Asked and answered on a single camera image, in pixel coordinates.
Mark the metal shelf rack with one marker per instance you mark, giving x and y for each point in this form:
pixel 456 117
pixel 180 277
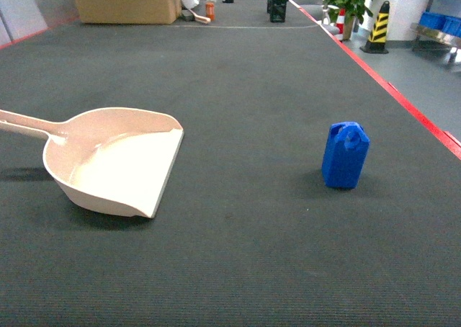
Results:
pixel 448 39

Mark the wooden handled brush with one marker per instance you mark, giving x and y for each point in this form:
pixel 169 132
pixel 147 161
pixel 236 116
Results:
pixel 191 16

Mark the blue plastic part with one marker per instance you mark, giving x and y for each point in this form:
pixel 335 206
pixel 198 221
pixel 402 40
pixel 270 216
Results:
pixel 344 156

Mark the blue storage bin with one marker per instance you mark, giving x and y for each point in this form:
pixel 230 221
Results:
pixel 432 20

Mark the red white traffic cone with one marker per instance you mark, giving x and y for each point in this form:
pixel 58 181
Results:
pixel 340 23

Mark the black crate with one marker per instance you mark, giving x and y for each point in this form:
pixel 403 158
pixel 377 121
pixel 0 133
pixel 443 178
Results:
pixel 277 10

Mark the beige plastic dustpan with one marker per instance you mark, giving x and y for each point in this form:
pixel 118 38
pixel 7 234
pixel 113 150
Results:
pixel 112 160

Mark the red table frame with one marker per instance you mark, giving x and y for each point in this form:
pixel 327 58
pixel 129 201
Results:
pixel 323 83

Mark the yellow black traffic cone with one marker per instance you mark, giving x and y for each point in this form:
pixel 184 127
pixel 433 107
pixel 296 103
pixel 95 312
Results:
pixel 377 40

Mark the cardboard box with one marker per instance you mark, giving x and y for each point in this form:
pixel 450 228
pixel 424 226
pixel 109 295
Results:
pixel 128 11

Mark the orange bottle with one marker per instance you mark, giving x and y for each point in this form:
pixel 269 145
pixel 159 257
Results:
pixel 210 11

